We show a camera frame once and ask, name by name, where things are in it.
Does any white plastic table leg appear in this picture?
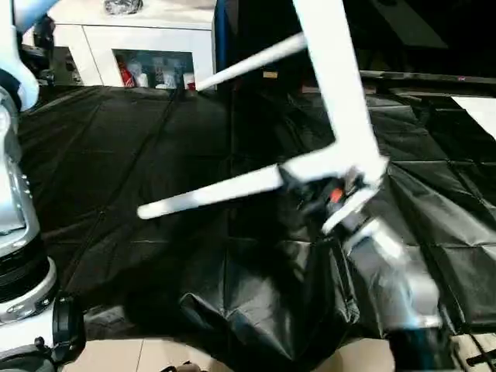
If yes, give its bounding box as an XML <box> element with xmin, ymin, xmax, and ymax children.
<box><xmin>137</xmin><ymin>141</ymin><xmax>342</xmax><ymax>221</ymax></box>
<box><xmin>196</xmin><ymin>33</ymin><xmax>309</xmax><ymax>92</ymax></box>

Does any black silver ornament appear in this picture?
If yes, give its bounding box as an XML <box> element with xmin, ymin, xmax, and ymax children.
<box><xmin>102</xmin><ymin>0</ymin><xmax>145</xmax><ymax>17</ymax></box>

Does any red white box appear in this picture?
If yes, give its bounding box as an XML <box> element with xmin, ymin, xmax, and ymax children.
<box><xmin>117</xmin><ymin>57</ymin><xmax>136</xmax><ymax>88</ymax></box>

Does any white display cabinet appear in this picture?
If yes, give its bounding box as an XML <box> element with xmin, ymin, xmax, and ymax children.
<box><xmin>21</xmin><ymin>0</ymin><xmax>216</xmax><ymax>90</ymax></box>

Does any black shiny mat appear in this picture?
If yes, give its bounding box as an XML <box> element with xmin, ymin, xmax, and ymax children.
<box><xmin>15</xmin><ymin>83</ymin><xmax>496</xmax><ymax>369</ymax></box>

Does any long black bar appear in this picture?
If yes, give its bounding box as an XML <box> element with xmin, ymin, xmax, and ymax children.
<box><xmin>360</xmin><ymin>71</ymin><xmax>496</xmax><ymax>85</ymax></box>

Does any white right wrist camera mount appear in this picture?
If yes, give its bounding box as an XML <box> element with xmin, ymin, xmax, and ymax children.
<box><xmin>320</xmin><ymin>166</ymin><xmax>388</xmax><ymax>236</ymax></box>

